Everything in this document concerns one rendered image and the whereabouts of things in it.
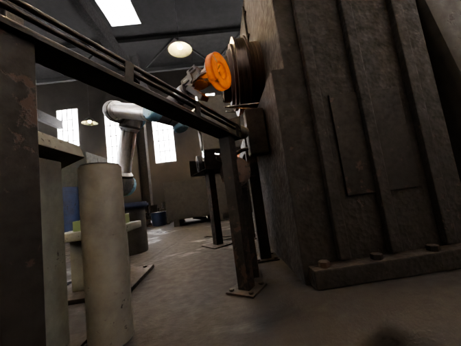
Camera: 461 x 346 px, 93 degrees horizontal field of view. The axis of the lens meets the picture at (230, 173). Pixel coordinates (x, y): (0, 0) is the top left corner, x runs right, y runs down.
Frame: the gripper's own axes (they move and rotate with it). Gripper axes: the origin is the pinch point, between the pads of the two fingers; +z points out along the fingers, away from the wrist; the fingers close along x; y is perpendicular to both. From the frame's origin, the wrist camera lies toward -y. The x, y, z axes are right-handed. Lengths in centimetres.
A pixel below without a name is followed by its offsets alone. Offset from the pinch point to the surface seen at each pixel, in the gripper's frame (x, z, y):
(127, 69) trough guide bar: -45, -3, -22
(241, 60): 26.5, 3.1, 16.9
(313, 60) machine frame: 17.3, 32.8, -13.9
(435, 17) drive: 53, 82, -11
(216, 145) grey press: 244, -163, 84
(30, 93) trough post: -63, -7, -33
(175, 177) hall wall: 717, -750, 281
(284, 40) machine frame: 14.4, 26.9, 0.3
